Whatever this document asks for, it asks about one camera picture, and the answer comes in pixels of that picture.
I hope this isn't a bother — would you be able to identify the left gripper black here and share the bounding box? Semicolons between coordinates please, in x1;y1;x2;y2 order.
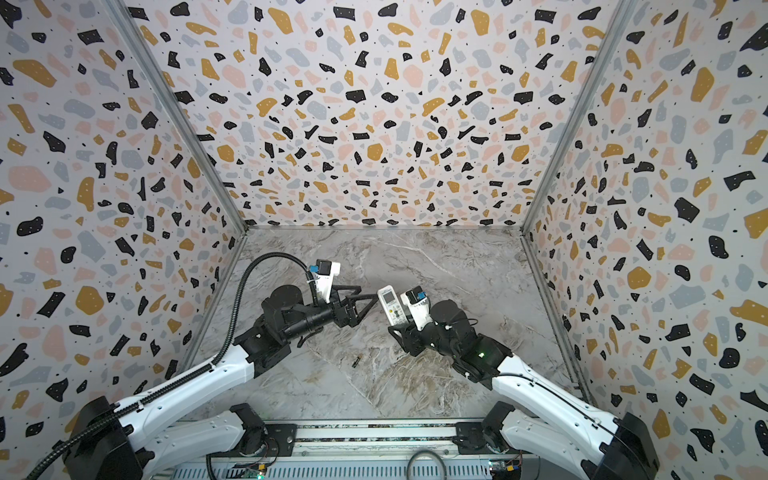
282;284;377;344

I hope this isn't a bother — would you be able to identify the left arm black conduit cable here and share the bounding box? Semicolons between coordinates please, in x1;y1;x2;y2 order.
23;251;319;480

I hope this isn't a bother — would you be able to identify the white remote control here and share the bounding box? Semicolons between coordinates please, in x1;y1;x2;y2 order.
377;285;407;326

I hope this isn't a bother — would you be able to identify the grey looped cable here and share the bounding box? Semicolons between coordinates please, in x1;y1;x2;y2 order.
405;449;449;480

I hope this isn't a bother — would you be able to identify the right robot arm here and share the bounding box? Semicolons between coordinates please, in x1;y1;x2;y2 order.
380;292;660;479

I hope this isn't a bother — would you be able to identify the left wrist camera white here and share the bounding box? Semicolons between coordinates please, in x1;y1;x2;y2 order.
309;259;341;304

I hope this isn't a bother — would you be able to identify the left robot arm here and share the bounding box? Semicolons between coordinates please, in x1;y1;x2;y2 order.
62;285;378;479

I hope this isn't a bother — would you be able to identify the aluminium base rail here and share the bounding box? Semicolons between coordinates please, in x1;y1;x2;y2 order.
159;419;574;479

